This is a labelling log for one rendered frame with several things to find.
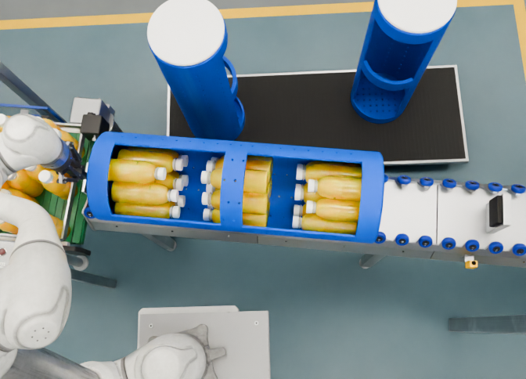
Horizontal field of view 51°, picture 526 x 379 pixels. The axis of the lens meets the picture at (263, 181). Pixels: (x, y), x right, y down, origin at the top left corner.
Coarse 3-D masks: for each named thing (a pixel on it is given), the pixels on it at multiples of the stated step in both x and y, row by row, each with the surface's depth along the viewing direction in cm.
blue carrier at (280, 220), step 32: (96, 160) 164; (192, 160) 187; (224, 160) 163; (288, 160) 182; (320, 160) 163; (352, 160) 162; (96, 192) 164; (192, 192) 189; (224, 192) 160; (288, 192) 187; (160, 224) 172; (192, 224) 168; (224, 224) 166; (288, 224) 181
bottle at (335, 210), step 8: (320, 200) 167; (328, 200) 167; (336, 200) 166; (344, 200) 167; (352, 200) 167; (312, 208) 168; (320, 208) 166; (328, 208) 166; (336, 208) 165; (344, 208) 165; (352, 208) 165; (320, 216) 168; (328, 216) 166; (336, 216) 166; (344, 216) 166; (352, 216) 165
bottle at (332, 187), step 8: (328, 176) 165; (336, 176) 165; (320, 184) 164; (328, 184) 163; (336, 184) 163; (344, 184) 163; (352, 184) 163; (360, 184) 163; (320, 192) 164; (328, 192) 163; (336, 192) 163; (344, 192) 163; (352, 192) 163; (360, 192) 162
